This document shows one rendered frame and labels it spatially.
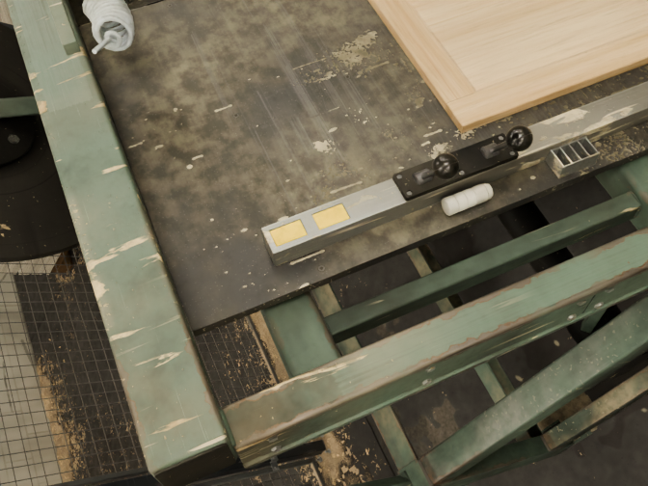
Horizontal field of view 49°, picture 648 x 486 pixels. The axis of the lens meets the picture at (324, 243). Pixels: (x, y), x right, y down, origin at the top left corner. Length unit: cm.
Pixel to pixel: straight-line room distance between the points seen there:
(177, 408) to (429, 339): 34
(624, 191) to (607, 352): 47
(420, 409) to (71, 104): 214
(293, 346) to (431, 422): 195
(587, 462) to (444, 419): 60
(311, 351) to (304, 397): 13
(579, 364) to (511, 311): 71
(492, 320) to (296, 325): 29
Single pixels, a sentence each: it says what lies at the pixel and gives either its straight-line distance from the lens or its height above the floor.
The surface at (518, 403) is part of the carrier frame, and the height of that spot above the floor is 79.
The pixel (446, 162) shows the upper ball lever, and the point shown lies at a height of 152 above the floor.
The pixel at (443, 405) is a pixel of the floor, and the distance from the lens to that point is 292.
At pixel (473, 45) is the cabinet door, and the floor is 124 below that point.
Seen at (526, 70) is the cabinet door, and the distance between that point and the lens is 133.
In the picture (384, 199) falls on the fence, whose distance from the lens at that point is 109.
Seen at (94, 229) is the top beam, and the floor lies 185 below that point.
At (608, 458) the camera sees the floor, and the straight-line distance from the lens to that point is 260.
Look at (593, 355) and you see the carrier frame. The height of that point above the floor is 79.
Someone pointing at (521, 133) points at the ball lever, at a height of 143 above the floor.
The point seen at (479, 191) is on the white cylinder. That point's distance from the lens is 113.
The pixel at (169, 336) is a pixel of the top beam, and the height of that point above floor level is 182.
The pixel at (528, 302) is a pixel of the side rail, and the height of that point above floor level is 142.
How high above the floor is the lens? 230
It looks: 43 degrees down
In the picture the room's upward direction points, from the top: 86 degrees counter-clockwise
